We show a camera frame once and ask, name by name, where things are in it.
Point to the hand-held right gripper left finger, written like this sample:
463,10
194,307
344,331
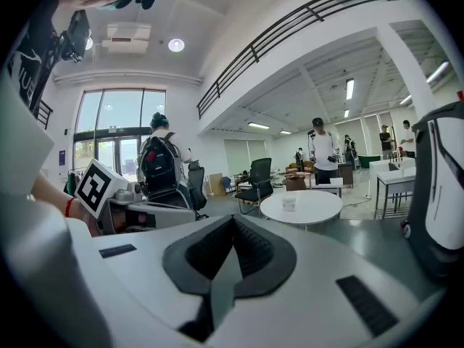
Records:
145,267

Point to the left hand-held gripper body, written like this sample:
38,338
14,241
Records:
95,187

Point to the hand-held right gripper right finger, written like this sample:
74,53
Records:
308,285

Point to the person's left forearm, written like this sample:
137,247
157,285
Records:
50,194

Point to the clothes rack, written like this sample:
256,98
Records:
72,181

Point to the black backpack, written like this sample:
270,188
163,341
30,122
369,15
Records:
159,165

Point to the large glass window door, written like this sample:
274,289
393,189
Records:
119,122

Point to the round white table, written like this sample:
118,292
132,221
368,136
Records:
319,205

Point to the black short railing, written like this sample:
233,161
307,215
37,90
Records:
44,114

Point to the black mesh office chair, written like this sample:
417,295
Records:
259,180
197,187

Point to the brown cardboard box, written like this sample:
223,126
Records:
295,182

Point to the flat cardboard sheet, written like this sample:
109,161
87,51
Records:
215,184

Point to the blue chair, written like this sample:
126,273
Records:
227,184

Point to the white rectangular desk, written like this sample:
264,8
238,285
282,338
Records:
395,180

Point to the green tub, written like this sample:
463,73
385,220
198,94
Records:
369,160

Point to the person's black printed shirt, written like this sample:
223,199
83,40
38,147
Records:
32,60

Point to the round ceiling light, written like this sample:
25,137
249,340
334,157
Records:
176,44
89,43

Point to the black chest-mounted device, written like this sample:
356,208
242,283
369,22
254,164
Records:
77,36

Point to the white ceiling air conditioner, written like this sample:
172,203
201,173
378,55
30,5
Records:
127,38

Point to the ceiling tube light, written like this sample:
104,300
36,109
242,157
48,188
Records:
438,72
349,89
258,125

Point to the black balcony railing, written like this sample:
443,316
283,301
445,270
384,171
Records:
275,31

